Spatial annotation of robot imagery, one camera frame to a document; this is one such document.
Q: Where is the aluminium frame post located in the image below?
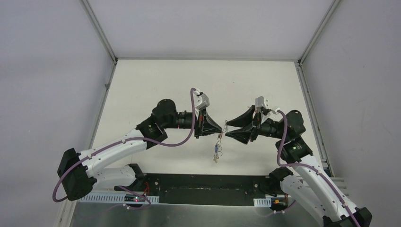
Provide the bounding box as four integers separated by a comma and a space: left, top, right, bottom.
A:
298, 0, 343, 66
79, 0, 118, 65

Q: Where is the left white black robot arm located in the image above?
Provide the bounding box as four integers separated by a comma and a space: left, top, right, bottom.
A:
52, 97, 223, 202

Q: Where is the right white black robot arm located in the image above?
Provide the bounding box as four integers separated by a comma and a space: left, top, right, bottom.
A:
225, 105, 373, 227

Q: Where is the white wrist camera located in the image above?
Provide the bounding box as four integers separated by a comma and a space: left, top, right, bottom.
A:
255, 96, 280, 124
193, 90, 210, 111

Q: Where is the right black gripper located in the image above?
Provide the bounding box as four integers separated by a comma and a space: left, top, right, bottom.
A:
225, 105, 288, 144

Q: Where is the right white slotted cable duct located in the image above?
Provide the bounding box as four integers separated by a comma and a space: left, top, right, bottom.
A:
253, 198, 271, 208

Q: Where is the right aluminium frame post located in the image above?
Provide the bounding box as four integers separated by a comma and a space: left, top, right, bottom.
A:
298, 0, 343, 66

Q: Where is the left white slotted cable duct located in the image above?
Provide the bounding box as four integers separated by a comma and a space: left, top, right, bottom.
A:
78, 192, 159, 204

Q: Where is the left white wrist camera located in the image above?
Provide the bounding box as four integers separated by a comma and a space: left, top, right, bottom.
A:
193, 90, 210, 111

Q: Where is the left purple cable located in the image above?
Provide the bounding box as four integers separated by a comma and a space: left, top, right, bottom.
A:
52, 88, 203, 203

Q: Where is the large silver carabiner keyring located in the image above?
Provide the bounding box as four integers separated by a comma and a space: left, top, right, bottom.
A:
213, 120, 228, 163

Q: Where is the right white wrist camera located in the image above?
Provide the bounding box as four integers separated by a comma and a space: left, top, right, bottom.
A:
255, 96, 280, 124

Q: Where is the white slotted cable duct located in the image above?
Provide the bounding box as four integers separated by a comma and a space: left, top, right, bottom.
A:
253, 198, 271, 208
78, 192, 159, 204

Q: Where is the left aluminium frame post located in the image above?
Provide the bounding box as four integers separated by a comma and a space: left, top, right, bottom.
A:
79, 0, 118, 65

